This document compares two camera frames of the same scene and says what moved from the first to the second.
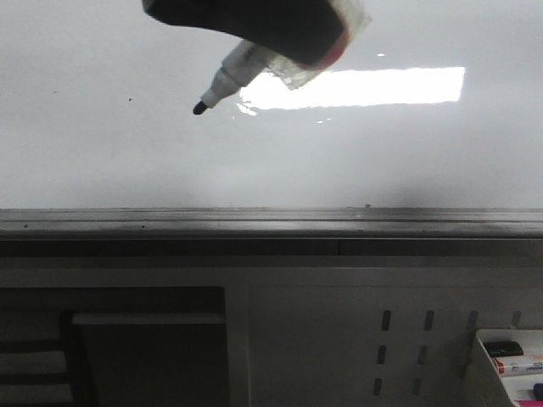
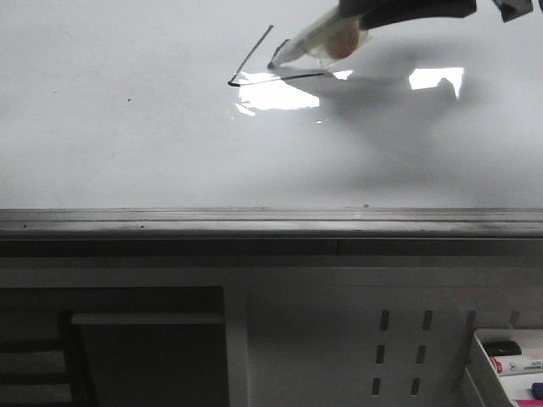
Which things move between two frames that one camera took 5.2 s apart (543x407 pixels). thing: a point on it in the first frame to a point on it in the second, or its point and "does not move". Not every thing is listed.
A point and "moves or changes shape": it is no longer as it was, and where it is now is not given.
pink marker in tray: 532,403 does not move
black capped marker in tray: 503,348 does not move
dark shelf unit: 114,347 does not move
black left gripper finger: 310,32 to 376,13
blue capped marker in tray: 538,388 does not move
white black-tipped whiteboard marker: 249,61 moves or changes shape
